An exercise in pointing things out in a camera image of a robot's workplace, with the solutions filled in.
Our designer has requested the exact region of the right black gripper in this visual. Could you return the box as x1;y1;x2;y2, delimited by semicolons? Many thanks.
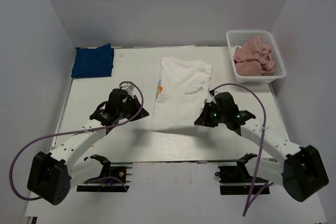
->
195;102;227;127

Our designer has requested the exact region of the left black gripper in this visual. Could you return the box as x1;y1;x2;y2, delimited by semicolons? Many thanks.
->
118;95;150;122

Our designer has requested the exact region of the white printed t-shirt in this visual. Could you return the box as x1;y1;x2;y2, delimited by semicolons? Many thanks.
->
150;57;213;132

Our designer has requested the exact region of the pink t-shirt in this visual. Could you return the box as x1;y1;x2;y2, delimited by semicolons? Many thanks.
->
233;35;276;76

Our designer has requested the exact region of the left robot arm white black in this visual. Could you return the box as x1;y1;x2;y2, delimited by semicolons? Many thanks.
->
27;82;149;206

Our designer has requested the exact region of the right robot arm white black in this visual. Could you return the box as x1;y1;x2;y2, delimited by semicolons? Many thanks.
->
194;91;329;202

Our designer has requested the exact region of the folded blue t-shirt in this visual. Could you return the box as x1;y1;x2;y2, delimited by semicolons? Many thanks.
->
71;43;114;79

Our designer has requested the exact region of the white plastic mesh basket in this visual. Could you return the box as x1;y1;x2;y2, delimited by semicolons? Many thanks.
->
226;30;286;84

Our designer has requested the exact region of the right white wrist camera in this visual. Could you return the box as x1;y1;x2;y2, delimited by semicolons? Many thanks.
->
207;90;219;102

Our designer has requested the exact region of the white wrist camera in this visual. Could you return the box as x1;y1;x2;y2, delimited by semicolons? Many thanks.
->
119;82;134;97
207;90;219;102

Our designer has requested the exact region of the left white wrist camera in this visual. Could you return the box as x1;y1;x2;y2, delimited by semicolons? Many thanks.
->
119;82;134;97

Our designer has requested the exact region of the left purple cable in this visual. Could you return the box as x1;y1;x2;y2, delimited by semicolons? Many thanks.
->
9;81;144;201

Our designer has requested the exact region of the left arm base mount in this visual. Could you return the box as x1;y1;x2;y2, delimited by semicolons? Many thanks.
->
76;163;133;193

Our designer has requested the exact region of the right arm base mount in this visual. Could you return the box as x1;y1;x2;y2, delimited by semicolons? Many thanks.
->
215;166;252;196

